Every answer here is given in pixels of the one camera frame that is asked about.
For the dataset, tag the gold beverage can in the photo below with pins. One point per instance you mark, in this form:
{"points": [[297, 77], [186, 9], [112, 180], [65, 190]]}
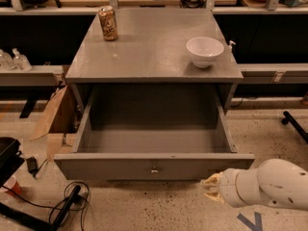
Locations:
{"points": [[107, 18]]}

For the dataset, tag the black bin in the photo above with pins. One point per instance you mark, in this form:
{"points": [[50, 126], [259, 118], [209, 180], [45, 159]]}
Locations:
{"points": [[10, 158]]}

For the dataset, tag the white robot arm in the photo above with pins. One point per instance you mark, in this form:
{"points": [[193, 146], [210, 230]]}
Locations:
{"points": [[275, 183]]}

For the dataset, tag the grey top drawer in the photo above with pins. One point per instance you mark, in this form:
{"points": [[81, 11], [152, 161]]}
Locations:
{"points": [[144, 137]]}

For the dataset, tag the white bowl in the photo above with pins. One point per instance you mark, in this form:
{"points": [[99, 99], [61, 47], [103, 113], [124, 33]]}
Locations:
{"points": [[204, 51]]}

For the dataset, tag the red plastic cup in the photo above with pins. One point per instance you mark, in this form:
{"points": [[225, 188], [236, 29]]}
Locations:
{"points": [[11, 187]]}

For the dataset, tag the clear sanitizer bottle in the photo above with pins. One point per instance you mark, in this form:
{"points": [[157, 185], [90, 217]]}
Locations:
{"points": [[21, 61]]}

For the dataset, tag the black chair leg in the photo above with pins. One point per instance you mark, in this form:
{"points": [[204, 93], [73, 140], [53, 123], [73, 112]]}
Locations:
{"points": [[288, 118]]}

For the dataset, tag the black stand base bar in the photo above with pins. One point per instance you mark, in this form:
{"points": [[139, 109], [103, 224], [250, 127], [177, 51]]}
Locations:
{"points": [[35, 223]]}

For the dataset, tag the white pump bottle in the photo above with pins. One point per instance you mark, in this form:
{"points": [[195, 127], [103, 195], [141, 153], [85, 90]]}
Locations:
{"points": [[232, 45]]}

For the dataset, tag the black power adapter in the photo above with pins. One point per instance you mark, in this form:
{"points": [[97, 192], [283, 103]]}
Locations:
{"points": [[32, 165]]}

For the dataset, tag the grey long shelf bench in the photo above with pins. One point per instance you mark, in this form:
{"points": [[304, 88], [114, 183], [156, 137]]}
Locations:
{"points": [[254, 74]]}

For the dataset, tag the brown cardboard box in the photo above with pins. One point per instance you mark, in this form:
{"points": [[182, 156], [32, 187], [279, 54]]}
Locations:
{"points": [[56, 123]]}

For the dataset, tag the blue tape mark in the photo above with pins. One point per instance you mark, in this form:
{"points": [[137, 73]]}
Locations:
{"points": [[256, 225]]}

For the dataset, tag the padded gripper body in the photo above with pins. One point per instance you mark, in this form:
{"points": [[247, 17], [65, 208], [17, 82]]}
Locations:
{"points": [[228, 187]]}

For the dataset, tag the clear bottle at edge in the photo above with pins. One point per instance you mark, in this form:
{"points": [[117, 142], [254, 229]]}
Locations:
{"points": [[6, 61]]}

